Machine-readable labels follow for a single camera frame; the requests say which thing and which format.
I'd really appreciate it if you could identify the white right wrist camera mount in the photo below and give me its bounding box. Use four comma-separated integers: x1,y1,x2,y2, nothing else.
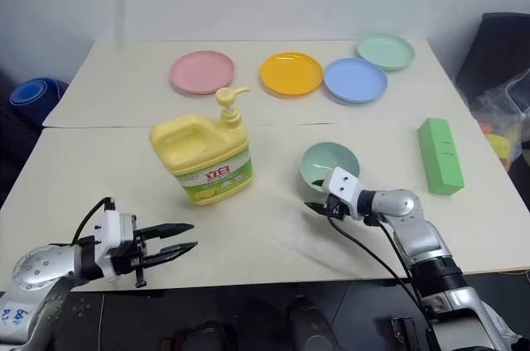
322,166,364,220

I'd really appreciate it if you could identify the green plate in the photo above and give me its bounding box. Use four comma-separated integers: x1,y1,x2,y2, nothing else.
356,33,416,72

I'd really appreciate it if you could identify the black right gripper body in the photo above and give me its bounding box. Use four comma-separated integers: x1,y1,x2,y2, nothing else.
325,195,349,219

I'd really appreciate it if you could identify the yellow pump dish soap bottle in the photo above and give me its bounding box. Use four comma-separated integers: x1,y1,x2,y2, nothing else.
149,86,254,207

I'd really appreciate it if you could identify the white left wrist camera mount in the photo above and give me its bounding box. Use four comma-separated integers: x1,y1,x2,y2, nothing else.
93,208,138,282

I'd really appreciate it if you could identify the blue rolled mat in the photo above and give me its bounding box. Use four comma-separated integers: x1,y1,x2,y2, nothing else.
9,77,70,127

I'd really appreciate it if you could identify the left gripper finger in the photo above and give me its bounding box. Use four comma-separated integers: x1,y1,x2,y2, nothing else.
144,241,199,268
138,223,195,243

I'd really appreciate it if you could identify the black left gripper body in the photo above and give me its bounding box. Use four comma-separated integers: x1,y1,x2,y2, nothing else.
109,228,150,289

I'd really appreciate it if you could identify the pink plate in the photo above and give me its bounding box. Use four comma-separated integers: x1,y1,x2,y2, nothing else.
169,50,236,96

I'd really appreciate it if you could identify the dark rounded shape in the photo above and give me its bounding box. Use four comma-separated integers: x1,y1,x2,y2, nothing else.
287,295,335,351

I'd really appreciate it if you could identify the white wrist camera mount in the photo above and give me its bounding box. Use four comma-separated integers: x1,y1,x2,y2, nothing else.
322,166,364,220
93,208,138,282

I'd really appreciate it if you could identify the dark rectangular shape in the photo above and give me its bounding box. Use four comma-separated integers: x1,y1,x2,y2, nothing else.
390,316,420,351

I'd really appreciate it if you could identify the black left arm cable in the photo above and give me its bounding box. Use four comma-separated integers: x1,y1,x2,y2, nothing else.
71,196,116,245

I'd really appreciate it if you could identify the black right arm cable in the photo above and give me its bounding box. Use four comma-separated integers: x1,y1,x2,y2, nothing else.
327,209,436,351

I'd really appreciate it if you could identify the black chair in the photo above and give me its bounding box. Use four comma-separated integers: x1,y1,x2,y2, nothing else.
454,12,530,108

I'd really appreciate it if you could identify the green rectangular block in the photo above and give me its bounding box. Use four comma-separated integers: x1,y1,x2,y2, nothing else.
417,117,465,195

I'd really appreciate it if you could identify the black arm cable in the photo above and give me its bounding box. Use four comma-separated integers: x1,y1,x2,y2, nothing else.
327,209,436,351
71,196,116,245

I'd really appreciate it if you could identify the green bowl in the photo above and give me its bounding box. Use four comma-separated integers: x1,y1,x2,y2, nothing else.
301,142,360,197

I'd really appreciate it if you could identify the blue plate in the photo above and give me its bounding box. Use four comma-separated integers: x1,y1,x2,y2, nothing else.
323,57,389,104

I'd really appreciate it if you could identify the clear plastic bag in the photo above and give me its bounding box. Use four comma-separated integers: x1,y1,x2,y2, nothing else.
470,72,530,171

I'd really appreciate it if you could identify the yellow plate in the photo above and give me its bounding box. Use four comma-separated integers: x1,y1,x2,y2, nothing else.
259,51,324,99

